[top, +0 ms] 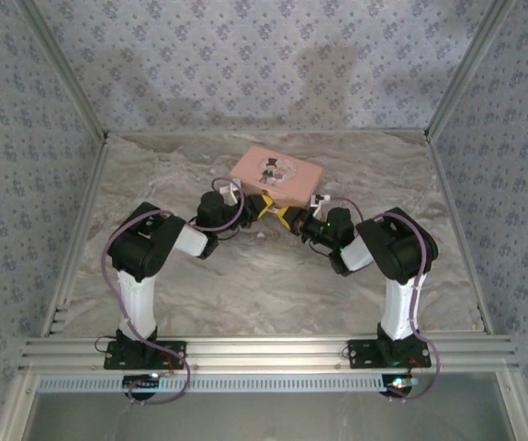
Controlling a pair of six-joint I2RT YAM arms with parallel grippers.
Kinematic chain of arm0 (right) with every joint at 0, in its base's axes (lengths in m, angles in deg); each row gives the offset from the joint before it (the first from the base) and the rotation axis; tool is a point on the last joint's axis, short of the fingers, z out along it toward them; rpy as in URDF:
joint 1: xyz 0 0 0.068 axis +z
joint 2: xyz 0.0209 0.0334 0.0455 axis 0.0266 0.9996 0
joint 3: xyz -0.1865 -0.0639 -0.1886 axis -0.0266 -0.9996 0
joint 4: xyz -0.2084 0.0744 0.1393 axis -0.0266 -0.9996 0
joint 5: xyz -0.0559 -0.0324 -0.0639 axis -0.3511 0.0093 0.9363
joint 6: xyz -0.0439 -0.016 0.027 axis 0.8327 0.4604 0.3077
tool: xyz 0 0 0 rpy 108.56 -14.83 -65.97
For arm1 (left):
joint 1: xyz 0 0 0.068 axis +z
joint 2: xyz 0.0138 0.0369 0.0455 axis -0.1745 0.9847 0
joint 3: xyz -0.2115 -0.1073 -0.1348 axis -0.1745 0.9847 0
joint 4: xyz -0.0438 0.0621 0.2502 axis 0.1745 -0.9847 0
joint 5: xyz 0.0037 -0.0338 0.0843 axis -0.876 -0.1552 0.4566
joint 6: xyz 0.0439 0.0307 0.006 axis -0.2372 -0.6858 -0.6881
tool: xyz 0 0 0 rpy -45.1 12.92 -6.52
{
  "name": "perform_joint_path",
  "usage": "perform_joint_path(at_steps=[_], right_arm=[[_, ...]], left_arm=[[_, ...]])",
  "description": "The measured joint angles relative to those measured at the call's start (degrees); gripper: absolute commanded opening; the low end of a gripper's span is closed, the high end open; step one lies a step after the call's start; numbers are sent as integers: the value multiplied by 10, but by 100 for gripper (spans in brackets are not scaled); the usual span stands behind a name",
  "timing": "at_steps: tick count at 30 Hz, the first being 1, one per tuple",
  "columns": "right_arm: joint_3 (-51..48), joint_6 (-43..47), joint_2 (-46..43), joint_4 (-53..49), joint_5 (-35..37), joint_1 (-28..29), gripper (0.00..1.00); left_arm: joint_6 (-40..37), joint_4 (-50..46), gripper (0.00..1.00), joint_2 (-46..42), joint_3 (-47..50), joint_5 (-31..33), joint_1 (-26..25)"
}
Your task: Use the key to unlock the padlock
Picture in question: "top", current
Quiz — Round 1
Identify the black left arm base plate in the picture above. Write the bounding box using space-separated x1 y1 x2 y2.
103 340 188 370

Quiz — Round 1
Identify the right controller board with LED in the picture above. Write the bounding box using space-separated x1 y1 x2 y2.
381 374 420 397

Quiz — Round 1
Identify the red wire at right base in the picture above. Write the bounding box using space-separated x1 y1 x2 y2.
406 355 431 377

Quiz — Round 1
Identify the purple cable at base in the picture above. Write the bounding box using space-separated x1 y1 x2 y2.
125 352 192 406
388 344 444 403

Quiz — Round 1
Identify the aluminium table edge rail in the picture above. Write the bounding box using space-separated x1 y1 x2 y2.
41 136 110 337
427 136 495 335

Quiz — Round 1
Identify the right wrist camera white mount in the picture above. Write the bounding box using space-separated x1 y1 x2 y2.
309 193 332 218

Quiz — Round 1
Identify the red wire at left base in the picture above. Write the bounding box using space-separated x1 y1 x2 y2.
158 352 187 374

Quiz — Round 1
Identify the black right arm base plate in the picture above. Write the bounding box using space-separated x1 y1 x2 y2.
346 339 432 370

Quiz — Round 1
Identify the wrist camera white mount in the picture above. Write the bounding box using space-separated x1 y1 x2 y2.
309 193 332 218
219 179 245 206

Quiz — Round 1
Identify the aluminium profile mounting rail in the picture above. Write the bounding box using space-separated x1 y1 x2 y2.
17 334 520 371

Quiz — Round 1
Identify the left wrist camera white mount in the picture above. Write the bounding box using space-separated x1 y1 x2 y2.
219 179 245 206

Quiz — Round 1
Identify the purple cable along left arm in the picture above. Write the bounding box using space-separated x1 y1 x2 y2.
101 175 247 356

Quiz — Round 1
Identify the white slotted cable duct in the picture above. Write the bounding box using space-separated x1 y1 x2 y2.
37 373 421 394

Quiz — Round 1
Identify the aluminium frame post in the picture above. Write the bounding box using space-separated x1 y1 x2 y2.
424 0 518 141
18 0 110 141

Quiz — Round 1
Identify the controller board with led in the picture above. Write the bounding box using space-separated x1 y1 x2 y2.
122 373 163 392
381 374 420 397

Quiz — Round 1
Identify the purple cable at right base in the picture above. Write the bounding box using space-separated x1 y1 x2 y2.
388 344 444 403

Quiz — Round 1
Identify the pink tin box with cartoon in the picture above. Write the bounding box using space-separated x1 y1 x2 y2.
228 145 325 209

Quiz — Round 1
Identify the purple cable at left base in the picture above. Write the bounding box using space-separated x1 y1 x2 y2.
125 352 192 406

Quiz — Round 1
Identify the red wire at base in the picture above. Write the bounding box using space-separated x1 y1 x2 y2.
406 355 431 377
158 352 187 374

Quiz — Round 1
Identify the left controller board with LED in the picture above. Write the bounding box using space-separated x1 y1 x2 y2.
122 373 163 392

